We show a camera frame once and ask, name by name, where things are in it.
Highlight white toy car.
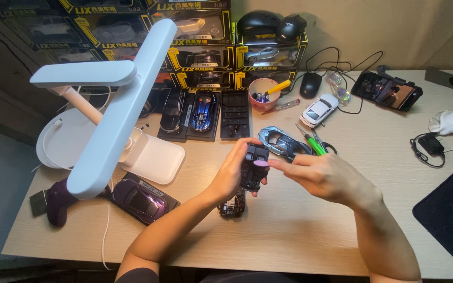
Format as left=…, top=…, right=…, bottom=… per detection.
left=299, top=93, right=339, bottom=129

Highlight black-handled scissors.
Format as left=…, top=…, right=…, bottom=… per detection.
left=311, top=129, right=338, bottom=155

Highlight pink cup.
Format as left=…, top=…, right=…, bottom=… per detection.
left=248, top=77, right=282, bottom=113

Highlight stack of toy car boxes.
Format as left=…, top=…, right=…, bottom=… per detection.
left=0, top=0, right=309, bottom=93

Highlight green-handled screwdriver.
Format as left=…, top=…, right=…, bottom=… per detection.
left=295, top=123, right=328, bottom=156

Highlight black smartphone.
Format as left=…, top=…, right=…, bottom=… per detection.
left=351, top=71, right=424, bottom=112

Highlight black charger with cable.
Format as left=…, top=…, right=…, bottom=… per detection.
left=409, top=132, right=453, bottom=169

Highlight toy car interior part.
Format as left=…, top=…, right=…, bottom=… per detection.
left=218, top=188, right=247, bottom=219

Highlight blue toy car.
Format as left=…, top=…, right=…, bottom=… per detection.
left=190, top=91, right=218, bottom=133

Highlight black phone stand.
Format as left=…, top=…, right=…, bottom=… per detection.
left=376, top=65, right=416, bottom=85

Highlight white cable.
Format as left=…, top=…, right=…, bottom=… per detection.
left=31, top=84, right=116, bottom=271

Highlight black toy car chassis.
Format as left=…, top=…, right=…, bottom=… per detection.
left=240, top=143, right=271, bottom=193

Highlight white desk lamp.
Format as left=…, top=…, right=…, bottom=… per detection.
left=29, top=18, right=186, bottom=200

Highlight silver blue toy car body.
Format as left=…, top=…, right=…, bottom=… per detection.
left=257, top=126, right=314, bottom=162

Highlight small black computer mouse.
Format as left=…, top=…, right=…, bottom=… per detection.
left=300, top=72, right=323, bottom=100

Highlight black mouse pad green print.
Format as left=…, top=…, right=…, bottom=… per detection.
left=412, top=160, right=453, bottom=280

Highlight black display base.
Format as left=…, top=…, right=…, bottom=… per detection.
left=220, top=91, right=251, bottom=141
left=122, top=172, right=181, bottom=221
left=186, top=91, right=222, bottom=142
left=157, top=91, right=191, bottom=143

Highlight purple toy car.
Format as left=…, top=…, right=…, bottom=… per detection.
left=111, top=178, right=169, bottom=226

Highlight clear red-tipped screwdriver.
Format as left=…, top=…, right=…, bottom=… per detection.
left=261, top=99, right=301, bottom=116

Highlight person's left hand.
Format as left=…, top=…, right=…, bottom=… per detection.
left=208, top=137, right=269, bottom=202

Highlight large black computer mouse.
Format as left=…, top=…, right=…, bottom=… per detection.
left=236, top=10, right=283, bottom=38

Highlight clear glasses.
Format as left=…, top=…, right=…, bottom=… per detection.
left=326, top=70, right=352, bottom=107

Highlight matte black computer mouse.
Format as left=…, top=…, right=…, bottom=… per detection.
left=277, top=14, right=308, bottom=43

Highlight thin black cable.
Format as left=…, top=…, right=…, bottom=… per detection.
left=289, top=46, right=384, bottom=115

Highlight black toy car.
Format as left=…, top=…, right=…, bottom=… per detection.
left=160, top=88, right=188, bottom=134

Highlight yellow-handled tool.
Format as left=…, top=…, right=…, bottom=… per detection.
left=263, top=80, right=292, bottom=97

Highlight person's right hand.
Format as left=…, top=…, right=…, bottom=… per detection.
left=268, top=153, right=384, bottom=210

